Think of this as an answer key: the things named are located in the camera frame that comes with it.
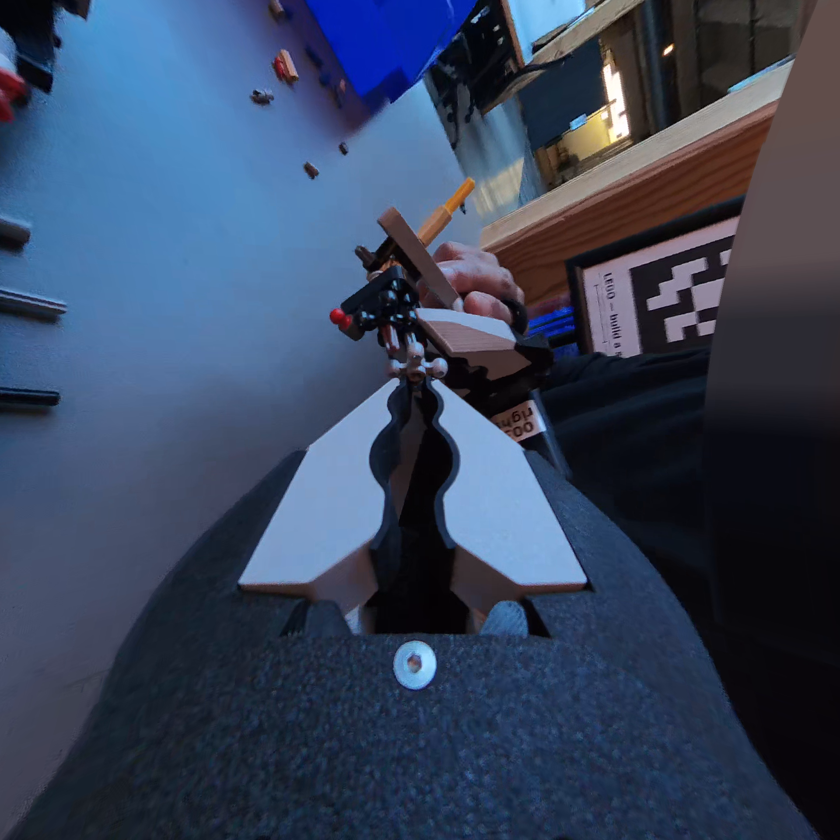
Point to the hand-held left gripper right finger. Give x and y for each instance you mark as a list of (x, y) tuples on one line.
[(512, 518)]

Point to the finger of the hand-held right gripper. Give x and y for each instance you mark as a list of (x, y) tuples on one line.
[(420, 256), (472, 341)]

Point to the person's dark clothing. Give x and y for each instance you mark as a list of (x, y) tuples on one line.
[(630, 426)]

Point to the red and tan lego piece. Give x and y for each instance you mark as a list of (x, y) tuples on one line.
[(285, 65)]

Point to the small black lego subassembly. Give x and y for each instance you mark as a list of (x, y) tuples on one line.
[(380, 302)]

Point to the framed marker sign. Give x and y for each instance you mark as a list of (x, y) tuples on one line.
[(682, 289)]

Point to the person's right hand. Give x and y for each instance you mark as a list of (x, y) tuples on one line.
[(482, 275)]

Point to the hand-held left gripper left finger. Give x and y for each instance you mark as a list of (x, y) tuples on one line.
[(315, 518)]

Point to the dark lego connector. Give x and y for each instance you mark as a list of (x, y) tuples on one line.
[(261, 96)]

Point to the white lego truck model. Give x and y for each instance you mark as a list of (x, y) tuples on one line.
[(33, 59)]

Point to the blue plastic bin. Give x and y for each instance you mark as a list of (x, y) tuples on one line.
[(380, 39)]

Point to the wooden shelf board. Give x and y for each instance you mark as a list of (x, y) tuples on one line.
[(623, 190)]

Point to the grey cross lego piece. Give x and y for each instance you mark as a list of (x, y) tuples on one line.
[(417, 367)]

